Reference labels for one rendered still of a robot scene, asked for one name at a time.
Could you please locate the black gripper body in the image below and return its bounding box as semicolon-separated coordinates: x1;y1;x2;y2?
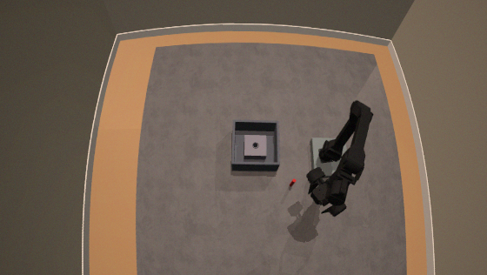
306;167;347;217

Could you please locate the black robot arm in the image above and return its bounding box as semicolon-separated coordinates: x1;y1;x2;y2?
310;101;374;207

